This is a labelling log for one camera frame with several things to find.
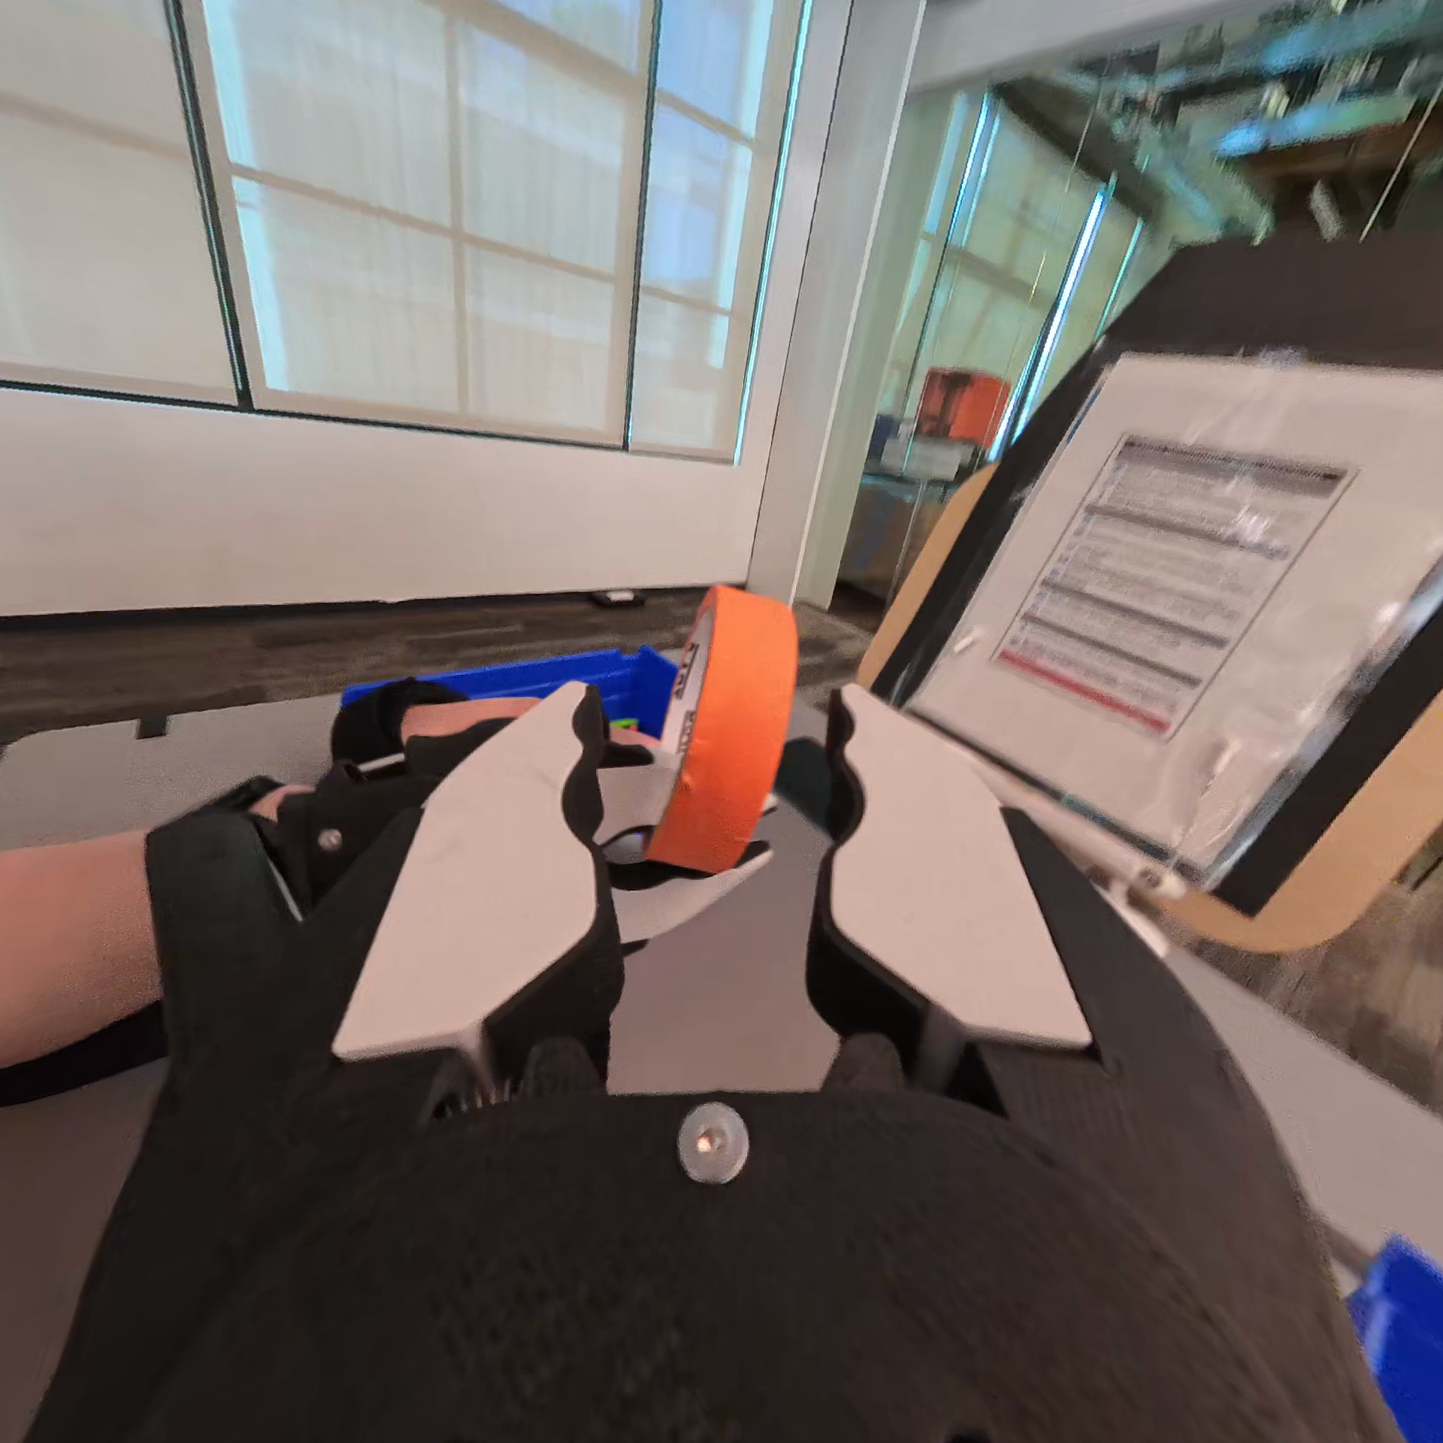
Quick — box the person's left hand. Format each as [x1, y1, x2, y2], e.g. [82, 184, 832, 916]
[245, 700, 544, 821]

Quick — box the orange tape roll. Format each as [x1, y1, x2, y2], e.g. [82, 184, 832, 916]
[647, 584, 803, 873]

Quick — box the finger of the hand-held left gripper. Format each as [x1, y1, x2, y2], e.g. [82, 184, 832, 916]
[592, 739, 685, 848]
[611, 846, 780, 946]

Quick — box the orange box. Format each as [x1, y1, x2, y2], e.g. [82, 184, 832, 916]
[919, 366, 1013, 464]

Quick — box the blue plastic bin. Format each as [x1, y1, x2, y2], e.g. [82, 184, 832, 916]
[1344, 1233, 1443, 1443]
[342, 644, 679, 746]

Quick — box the large paned window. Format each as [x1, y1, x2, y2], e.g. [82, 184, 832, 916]
[0, 0, 813, 465]

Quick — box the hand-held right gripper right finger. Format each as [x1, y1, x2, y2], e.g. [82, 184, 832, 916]
[805, 684, 1095, 1095]

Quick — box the person's left forearm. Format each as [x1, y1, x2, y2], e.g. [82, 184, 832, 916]
[0, 832, 173, 1071]

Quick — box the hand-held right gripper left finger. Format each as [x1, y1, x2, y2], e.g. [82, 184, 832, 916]
[330, 680, 625, 1098]

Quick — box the framed instruction sign board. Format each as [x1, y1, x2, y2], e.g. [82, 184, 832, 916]
[856, 242, 1443, 956]

